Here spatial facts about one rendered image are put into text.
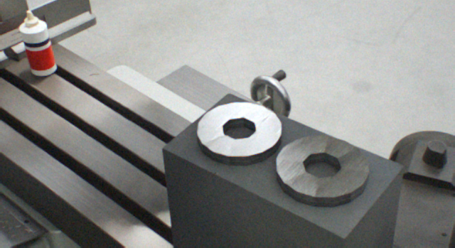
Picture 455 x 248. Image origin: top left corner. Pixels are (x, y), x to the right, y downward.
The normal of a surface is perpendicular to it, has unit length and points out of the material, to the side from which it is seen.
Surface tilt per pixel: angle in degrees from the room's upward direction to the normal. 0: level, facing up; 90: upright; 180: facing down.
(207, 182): 90
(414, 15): 0
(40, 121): 0
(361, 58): 0
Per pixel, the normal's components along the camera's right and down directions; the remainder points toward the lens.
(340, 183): -0.04, -0.78
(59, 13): 0.71, 0.42
